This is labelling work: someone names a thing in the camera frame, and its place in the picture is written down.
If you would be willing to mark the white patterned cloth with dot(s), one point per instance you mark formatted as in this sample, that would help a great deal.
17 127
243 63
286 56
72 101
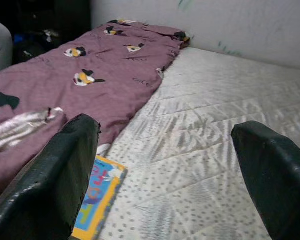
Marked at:
15 127

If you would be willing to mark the mauve cartoon print blanket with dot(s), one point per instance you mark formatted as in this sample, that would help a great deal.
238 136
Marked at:
102 87

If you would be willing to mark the colourful children's book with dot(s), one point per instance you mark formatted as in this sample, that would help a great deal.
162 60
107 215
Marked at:
100 200

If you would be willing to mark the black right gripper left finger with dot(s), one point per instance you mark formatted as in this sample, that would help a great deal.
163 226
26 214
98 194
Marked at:
52 187

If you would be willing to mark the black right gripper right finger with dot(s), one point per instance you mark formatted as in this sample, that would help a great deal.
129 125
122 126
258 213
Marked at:
277 187

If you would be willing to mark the white quilted mattress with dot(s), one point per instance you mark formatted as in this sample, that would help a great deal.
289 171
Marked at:
202 125

